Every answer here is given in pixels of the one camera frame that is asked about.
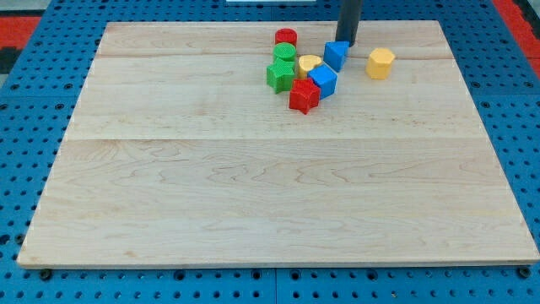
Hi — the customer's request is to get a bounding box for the red star block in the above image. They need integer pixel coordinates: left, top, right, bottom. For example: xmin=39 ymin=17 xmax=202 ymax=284
xmin=289 ymin=78 xmax=321 ymax=115

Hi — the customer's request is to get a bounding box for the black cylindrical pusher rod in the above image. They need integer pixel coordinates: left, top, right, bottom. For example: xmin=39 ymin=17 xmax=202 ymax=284
xmin=335 ymin=0 xmax=363 ymax=46

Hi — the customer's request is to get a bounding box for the green cylinder block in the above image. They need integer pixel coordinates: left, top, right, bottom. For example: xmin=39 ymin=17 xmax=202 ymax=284
xmin=273 ymin=42 xmax=296 ymax=62

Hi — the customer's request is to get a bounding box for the light wooden board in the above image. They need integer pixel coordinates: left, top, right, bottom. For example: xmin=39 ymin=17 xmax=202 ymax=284
xmin=17 ymin=20 xmax=539 ymax=269

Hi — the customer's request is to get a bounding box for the yellow heart block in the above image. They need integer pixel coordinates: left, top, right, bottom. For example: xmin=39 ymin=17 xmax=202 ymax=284
xmin=297 ymin=55 xmax=323 ymax=79

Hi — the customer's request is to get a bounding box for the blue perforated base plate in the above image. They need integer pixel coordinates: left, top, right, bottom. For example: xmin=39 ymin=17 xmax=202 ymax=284
xmin=1 ymin=1 xmax=539 ymax=303

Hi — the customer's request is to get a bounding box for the yellow hexagon block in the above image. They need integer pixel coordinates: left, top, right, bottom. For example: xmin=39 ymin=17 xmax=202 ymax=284
xmin=365 ymin=48 xmax=395 ymax=80

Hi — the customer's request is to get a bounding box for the blue cube block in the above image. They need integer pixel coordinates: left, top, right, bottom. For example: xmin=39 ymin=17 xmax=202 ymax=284
xmin=307 ymin=64 xmax=338 ymax=100

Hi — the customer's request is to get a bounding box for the green star block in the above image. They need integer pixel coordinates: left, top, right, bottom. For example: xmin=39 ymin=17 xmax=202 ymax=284
xmin=266 ymin=58 xmax=295 ymax=94

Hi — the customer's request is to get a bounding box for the red cylinder block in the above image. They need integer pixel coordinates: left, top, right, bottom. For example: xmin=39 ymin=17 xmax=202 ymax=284
xmin=274 ymin=28 xmax=298 ymax=46

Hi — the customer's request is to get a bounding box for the blue triangle block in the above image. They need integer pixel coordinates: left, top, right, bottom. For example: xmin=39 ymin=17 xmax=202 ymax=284
xmin=323 ymin=41 xmax=349 ymax=72

